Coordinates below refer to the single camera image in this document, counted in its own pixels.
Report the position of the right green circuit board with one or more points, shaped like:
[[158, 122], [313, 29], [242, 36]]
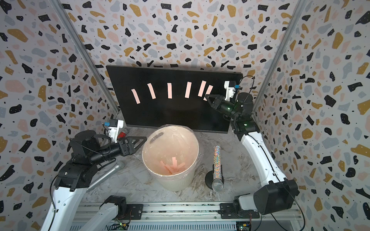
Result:
[[243, 226]]

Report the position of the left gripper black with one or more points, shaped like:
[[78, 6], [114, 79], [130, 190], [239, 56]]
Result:
[[127, 149]]

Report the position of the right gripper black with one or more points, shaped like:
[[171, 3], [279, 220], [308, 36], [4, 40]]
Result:
[[219, 105]]

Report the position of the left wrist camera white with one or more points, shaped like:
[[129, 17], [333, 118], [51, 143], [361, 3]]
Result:
[[113, 127]]

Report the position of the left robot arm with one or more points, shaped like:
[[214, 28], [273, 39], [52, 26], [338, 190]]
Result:
[[93, 161]]

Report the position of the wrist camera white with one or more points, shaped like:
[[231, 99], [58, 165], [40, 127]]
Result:
[[113, 127], [231, 87]]

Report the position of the cream waste bin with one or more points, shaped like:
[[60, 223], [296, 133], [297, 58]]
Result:
[[170, 161]]

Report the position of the red glitter microphone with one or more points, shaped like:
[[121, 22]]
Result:
[[122, 133]]

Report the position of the pink sticky note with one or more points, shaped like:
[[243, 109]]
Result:
[[201, 88], [208, 91], [188, 89], [136, 97], [151, 90], [169, 90]]

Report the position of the silver glitter microphone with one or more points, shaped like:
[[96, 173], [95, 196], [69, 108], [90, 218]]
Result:
[[217, 184]]

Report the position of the black flat monitor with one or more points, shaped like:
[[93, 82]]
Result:
[[194, 112]]

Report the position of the discarded pink notes pile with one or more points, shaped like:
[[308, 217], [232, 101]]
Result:
[[175, 168]]

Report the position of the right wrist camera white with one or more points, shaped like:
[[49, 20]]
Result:
[[231, 87]]

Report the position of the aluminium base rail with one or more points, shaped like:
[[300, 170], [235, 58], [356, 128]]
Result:
[[202, 216]]

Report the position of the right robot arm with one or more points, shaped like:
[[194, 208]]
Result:
[[277, 193]]

